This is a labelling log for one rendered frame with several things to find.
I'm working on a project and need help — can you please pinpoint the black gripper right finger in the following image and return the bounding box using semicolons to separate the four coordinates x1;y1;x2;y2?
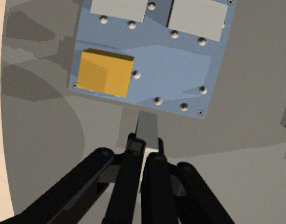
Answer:
139;112;235;224

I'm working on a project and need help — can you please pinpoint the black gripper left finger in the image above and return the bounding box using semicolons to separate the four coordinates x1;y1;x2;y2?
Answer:
0;110;148;224

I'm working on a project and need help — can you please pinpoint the grey rectangular block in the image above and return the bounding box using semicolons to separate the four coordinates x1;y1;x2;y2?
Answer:
166;0;228;42
90;0;148;22

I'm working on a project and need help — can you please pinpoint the brass block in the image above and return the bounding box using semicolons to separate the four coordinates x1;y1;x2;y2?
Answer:
77;48;135;97

